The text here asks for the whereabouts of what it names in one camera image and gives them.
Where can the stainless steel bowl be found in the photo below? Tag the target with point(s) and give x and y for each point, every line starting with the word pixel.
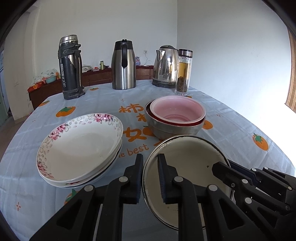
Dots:
pixel 164 131

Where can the white plate pink flowers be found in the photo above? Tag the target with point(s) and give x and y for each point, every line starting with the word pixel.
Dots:
pixel 79 147

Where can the glass tea bottle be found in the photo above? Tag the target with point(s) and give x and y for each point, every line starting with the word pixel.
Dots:
pixel 184 71

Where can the white enamel bowl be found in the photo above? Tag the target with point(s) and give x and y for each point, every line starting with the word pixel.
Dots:
pixel 193 157

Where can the persimmon print tablecloth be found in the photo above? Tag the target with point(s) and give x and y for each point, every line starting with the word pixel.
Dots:
pixel 27 201

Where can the dark grey thermos flask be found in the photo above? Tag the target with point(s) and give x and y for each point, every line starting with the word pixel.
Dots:
pixel 70 64

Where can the pink red plastic bowl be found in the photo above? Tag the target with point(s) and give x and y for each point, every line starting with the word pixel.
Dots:
pixel 178 110

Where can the steel carafe black handle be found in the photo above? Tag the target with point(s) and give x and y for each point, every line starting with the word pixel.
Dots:
pixel 123 65

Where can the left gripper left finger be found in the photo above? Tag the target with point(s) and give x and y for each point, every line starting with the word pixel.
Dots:
pixel 95 213

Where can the white plate red flowers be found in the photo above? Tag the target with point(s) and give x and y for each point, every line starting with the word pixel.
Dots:
pixel 55 184

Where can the dark red wooden sideboard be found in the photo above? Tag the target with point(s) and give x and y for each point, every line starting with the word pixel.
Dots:
pixel 38 94

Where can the stainless electric kettle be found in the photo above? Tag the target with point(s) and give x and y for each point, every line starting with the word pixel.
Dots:
pixel 165 67

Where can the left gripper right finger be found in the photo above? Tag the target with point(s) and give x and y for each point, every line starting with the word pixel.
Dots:
pixel 204 213

